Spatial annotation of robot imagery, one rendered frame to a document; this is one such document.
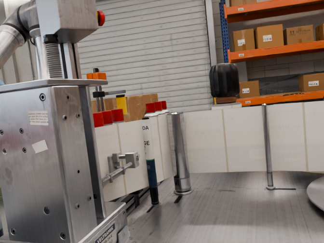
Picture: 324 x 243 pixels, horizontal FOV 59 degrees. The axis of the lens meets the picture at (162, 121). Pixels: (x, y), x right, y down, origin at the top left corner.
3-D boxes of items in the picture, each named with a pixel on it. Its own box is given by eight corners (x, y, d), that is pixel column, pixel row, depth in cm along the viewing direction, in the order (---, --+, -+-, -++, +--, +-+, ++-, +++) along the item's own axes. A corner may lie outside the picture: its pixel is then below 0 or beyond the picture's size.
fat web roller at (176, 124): (190, 195, 64) (182, 112, 62) (171, 195, 65) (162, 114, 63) (195, 188, 68) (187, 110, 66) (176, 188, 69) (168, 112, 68)
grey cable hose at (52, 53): (63, 120, 70) (51, 33, 68) (52, 121, 71) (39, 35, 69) (72, 118, 73) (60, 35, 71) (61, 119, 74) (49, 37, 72)
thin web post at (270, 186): (275, 190, 61) (269, 103, 60) (265, 190, 62) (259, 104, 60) (275, 187, 63) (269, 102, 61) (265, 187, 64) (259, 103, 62)
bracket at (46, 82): (48, 85, 32) (47, 76, 32) (-22, 95, 36) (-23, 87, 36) (108, 84, 45) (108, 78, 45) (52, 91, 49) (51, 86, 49)
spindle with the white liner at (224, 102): (246, 170, 78) (237, 60, 75) (214, 170, 81) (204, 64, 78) (248, 162, 86) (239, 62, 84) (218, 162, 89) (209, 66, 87)
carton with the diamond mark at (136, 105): (133, 150, 142) (127, 96, 139) (97, 150, 153) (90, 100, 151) (162, 139, 168) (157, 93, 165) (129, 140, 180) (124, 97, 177)
